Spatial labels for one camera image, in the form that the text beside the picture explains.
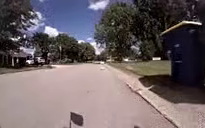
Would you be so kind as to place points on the row of dark trees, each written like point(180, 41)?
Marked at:
point(66, 46)

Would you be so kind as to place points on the group of tall trees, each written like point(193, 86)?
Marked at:
point(123, 30)

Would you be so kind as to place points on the pale concrete driveway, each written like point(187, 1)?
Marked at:
point(60, 66)

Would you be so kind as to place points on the green grass lawn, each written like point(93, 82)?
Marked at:
point(150, 67)

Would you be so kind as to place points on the low white sign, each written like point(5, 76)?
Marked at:
point(156, 58)

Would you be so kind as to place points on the grey asphalt road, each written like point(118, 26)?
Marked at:
point(53, 93)

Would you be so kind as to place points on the pale concrete kerb strip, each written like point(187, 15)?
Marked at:
point(163, 105)

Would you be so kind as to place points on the blue cabin with yellow roof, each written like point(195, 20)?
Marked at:
point(185, 56)

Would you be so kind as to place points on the low house with porch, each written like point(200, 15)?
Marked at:
point(18, 57)

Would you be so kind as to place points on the grass strip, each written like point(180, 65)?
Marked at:
point(10, 70)

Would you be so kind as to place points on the large dark tree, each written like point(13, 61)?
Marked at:
point(8, 26)

